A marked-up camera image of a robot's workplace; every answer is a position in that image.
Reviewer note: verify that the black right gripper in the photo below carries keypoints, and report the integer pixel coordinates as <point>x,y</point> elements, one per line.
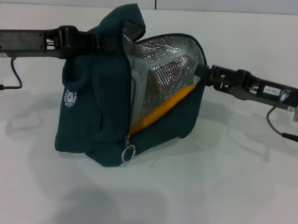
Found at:
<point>272,96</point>

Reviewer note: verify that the clear lunch box blue rim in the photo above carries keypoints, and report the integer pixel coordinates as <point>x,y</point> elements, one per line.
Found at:
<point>139,96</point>

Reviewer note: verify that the yellow toy banana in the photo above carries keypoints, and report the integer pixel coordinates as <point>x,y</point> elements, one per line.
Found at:
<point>159,112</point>

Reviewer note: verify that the dark teal insulated lunch bag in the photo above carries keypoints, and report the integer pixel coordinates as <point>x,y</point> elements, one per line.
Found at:
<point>99,114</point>

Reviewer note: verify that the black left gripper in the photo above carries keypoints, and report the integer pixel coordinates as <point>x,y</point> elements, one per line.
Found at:
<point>17,42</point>

